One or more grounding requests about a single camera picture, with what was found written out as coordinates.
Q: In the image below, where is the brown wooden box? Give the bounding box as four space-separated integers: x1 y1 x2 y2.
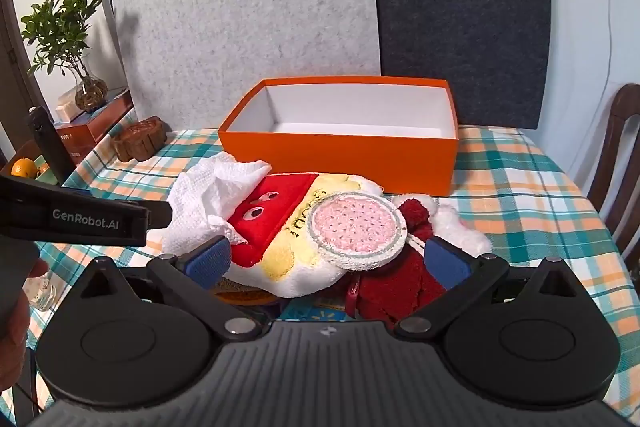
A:
52 87 136 165

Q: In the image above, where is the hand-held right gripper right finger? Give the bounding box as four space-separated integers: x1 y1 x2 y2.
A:
395 237 583 343

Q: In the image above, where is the dark red towel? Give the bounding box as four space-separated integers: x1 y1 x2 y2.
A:
345 197 451 320

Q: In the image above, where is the person's left hand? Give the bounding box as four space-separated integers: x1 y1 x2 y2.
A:
0 257 46 360

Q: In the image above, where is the white cable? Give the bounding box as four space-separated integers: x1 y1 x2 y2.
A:
600 0 621 108

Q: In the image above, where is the light grey felt board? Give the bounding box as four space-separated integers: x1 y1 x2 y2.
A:
107 0 383 130

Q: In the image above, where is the white waffle towel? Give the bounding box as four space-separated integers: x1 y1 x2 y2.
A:
160 154 273 258

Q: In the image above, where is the potted green plant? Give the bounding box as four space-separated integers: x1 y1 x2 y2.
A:
21 0 110 112

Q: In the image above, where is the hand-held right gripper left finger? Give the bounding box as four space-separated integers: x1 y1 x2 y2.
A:
75 234 263 343

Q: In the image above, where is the plaid tablecloth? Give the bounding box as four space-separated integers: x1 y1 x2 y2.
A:
0 124 626 413

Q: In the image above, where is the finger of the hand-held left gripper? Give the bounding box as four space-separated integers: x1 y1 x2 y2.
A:
146 201 172 230

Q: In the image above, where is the round pink knitted coaster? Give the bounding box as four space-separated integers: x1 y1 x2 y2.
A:
306 192 407 272

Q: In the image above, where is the orange cardboard box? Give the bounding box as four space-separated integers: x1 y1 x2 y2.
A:
217 77 460 198

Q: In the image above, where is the dark grey felt board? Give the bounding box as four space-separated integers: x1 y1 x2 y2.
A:
365 0 551 130

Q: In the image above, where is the brown mooncake-shaped ornament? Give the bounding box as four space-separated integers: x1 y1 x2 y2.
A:
111 116 167 162

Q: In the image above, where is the small glass jar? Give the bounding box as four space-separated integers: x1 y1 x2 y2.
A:
27 274 57 310

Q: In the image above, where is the dark wooden chair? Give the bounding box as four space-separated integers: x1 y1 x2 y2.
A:
585 83 640 253

